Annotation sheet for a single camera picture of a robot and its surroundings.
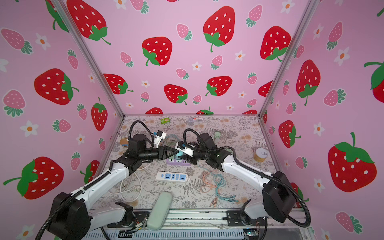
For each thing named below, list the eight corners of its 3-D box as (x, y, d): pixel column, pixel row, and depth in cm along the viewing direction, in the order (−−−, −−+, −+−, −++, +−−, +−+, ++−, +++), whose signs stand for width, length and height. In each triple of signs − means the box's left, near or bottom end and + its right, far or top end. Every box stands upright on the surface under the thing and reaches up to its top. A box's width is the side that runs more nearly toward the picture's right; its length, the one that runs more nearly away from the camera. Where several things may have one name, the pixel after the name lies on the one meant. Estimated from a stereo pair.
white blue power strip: (156, 179, 89) (155, 177, 87) (158, 173, 92) (157, 171, 89) (187, 182, 88) (187, 180, 86) (188, 175, 91) (188, 173, 89)
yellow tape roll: (254, 162, 97) (257, 157, 92) (252, 152, 102) (254, 147, 97) (266, 162, 97) (269, 157, 92) (263, 152, 102) (266, 147, 97)
